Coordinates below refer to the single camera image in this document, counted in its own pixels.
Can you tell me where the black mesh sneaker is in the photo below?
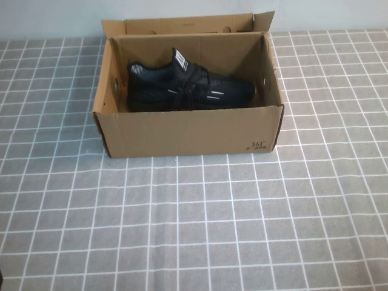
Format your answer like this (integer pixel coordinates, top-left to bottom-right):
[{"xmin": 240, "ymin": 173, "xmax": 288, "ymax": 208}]
[{"xmin": 127, "ymin": 47, "xmax": 256, "ymax": 113}]

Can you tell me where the brown cardboard shoe box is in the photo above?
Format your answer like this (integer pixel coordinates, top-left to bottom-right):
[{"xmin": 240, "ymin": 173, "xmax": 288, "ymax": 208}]
[{"xmin": 92, "ymin": 11, "xmax": 286, "ymax": 159}]

